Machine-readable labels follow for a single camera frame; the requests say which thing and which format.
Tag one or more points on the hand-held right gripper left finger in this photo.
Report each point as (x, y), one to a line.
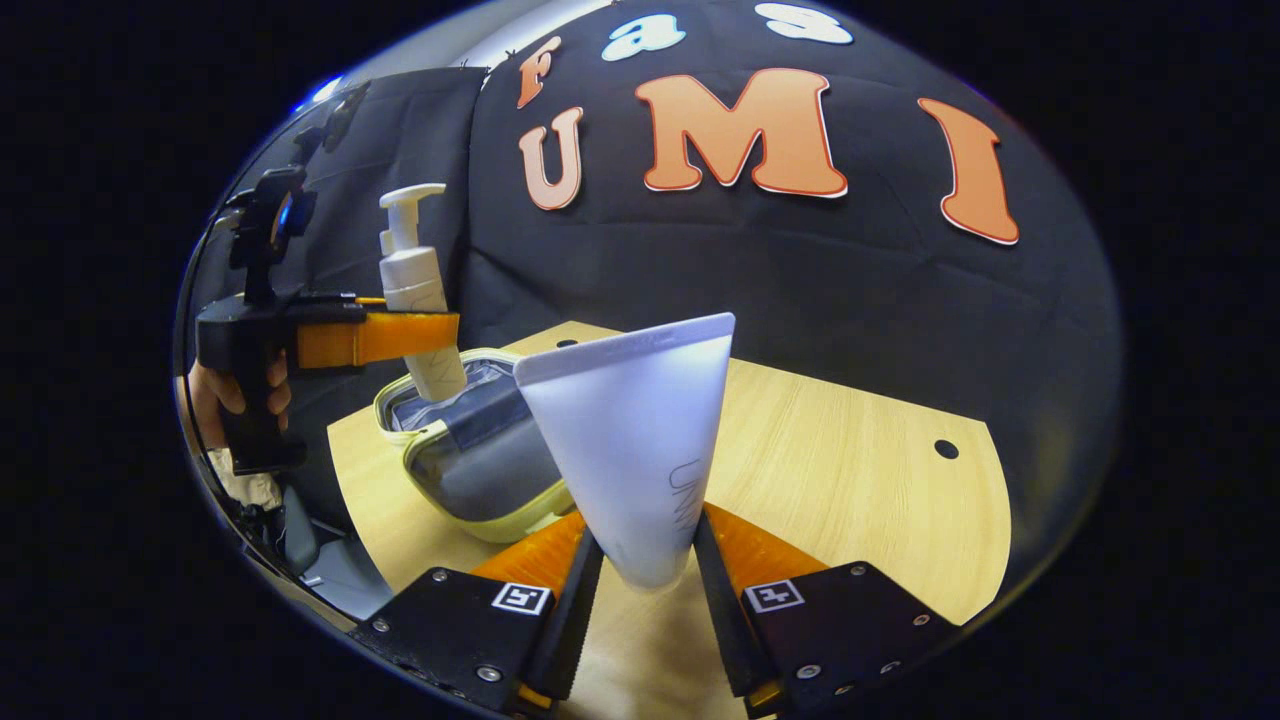
(570, 620)

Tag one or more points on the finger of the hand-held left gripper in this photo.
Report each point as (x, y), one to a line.
(350, 342)
(370, 299)

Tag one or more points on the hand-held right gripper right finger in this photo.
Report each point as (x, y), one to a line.
(730, 630)

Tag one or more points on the white pump bottle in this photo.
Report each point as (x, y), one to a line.
(415, 280)

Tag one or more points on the white squeeze tube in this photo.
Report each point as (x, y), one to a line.
(630, 440)

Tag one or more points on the ceiling light strip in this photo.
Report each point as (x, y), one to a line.
(322, 92)

